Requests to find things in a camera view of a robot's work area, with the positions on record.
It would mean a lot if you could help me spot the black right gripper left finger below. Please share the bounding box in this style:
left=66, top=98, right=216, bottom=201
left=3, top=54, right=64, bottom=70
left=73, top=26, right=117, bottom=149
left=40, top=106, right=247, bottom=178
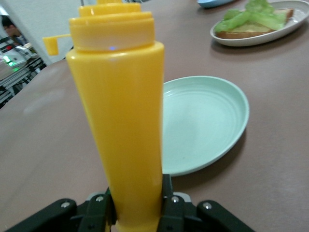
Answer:
left=77, top=188, right=115, bottom=232

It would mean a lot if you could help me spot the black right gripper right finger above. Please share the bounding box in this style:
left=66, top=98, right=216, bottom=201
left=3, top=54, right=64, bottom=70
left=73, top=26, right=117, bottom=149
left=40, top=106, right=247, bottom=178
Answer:
left=158, top=174, right=202, bottom=232

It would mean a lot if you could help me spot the yellow squeeze bottle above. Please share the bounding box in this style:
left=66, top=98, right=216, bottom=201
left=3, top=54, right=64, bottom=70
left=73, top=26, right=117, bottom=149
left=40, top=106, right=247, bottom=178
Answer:
left=42, top=0, right=166, bottom=232

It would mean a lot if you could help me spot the brown bread slice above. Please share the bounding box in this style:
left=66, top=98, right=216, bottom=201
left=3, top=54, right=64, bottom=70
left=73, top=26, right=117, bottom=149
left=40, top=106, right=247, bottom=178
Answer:
left=215, top=8, right=295, bottom=39

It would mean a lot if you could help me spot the green lettuce leaf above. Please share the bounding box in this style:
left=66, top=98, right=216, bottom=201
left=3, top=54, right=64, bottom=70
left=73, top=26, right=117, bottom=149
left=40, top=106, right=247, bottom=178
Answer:
left=214, top=0, right=287, bottom=33

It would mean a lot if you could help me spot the mint green plate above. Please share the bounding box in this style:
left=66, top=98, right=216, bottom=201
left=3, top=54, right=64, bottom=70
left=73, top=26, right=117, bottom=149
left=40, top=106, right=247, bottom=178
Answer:
left=162, top=75, right=250, bottom=176

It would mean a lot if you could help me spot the beige plate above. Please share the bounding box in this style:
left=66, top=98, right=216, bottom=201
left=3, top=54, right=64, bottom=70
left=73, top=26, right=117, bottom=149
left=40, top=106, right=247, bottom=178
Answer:
left=210, top=0, right=309, bottom=47

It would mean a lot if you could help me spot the blue plate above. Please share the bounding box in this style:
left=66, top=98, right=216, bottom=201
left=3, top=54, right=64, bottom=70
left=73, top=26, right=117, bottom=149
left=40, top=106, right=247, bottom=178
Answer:
left=197, top=0, right=236, bottom=8

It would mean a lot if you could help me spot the metal equipment rack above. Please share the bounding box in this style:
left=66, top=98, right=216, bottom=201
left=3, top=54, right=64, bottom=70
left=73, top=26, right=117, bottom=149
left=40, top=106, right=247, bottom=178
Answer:
left=0, top=42, right=48, bottom=108

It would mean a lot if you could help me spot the person with black hair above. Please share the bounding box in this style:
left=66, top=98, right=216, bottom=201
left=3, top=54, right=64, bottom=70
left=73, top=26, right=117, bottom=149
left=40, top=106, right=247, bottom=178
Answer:
left=0, top=14, right=26, bottom=48

